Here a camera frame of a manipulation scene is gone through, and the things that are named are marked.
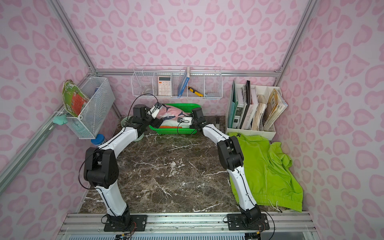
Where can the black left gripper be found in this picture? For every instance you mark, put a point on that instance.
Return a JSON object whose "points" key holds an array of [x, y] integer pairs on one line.
{"points": [[154, 122]]}

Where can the pink shark print shorts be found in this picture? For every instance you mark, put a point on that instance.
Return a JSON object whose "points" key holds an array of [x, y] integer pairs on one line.
{"points": [[170, 115]]}

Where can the lime green garment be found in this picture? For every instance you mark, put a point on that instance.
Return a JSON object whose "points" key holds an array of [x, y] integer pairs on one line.
{"points": [[267, 170]]}

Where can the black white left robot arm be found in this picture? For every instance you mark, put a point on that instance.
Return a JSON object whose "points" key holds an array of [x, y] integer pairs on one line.
{"points": [[101, 169]]}

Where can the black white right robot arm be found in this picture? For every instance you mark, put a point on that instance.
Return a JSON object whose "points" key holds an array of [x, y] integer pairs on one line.
{"points": [[232, 160]]}

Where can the mint green cup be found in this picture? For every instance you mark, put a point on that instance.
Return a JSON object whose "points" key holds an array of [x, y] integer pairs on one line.
{"points": [[124, 123]]}

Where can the green plastic basket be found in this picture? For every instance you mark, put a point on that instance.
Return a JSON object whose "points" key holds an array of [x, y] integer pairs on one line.
{"points": [[178, 130]]}

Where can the black remote control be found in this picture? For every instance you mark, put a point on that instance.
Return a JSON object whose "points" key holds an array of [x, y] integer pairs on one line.
{"points": [[217, 122]]}

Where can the small glass dish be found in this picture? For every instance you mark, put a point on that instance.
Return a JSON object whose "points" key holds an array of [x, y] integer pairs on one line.
{"points": [[148, 90]]}

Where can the yellow utility knife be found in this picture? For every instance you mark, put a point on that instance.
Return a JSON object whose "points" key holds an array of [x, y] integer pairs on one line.
{"points": [[195, 92]]}

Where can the dark green folder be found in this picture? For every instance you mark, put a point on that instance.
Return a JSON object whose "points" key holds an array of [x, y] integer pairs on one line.
{"points": [[232, 105]]}

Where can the blue book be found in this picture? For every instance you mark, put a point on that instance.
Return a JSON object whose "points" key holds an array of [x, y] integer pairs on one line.
{"points": [[184, 82]]}

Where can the pink calculator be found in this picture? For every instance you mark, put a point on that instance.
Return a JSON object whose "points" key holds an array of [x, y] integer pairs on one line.
{"points": [[164, 86]]}

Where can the blue lid pencil jar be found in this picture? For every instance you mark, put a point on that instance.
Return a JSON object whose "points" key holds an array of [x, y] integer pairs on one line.
{"points": [[99, 140]]}

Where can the white file organizer rack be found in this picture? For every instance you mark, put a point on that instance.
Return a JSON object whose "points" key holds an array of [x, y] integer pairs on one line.
{"points": [[254, 118]]}

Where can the green red paper packet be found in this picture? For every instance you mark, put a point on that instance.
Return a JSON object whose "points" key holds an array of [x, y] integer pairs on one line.
{"points": [[73, 98]]}

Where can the brown paper envelopes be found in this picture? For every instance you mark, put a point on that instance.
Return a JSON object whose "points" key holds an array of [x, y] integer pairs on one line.
{"points": [[276, 105]]}

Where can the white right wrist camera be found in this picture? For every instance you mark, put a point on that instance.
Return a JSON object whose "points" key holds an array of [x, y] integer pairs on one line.
{"points": [[185, 120]]}

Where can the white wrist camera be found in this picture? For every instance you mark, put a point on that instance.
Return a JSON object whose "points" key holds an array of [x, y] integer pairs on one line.
{"points": [[155, 110], [185, 120]]}

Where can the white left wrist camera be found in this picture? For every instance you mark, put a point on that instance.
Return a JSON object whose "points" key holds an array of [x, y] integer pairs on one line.
{"points": [[155, 110]]}

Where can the clear wire wall shelf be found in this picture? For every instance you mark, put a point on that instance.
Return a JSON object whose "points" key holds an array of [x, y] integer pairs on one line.
{"points": [[206, 80]]}

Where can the white mesh wall basket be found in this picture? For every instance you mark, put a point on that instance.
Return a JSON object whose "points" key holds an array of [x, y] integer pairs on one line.
{"points": [[87, 123]]}

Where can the mint green wall hook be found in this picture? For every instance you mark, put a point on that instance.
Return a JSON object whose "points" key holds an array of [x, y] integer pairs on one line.
{"points": [[60, 120]]}

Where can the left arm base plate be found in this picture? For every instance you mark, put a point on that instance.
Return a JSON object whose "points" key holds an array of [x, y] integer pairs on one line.
{"points": [[125, 224]]}

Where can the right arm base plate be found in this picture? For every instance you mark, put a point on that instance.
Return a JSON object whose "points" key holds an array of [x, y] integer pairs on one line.
{"points": [[238, 222]]}

